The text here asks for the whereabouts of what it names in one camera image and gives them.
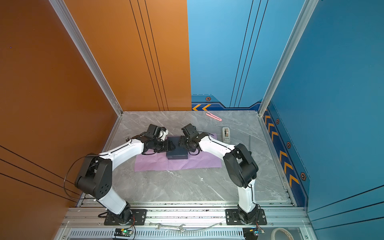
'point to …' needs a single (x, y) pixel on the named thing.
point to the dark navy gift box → (178, 152)
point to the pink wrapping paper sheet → (157, 161)
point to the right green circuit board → (250, 233)
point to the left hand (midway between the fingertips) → (173, 146)
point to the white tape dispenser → (226, 135)
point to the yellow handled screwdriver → (249, 143)
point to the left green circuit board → (123, 232)
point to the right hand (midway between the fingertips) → (179, 145)
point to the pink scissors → (212, 115)
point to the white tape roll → (274, 231)
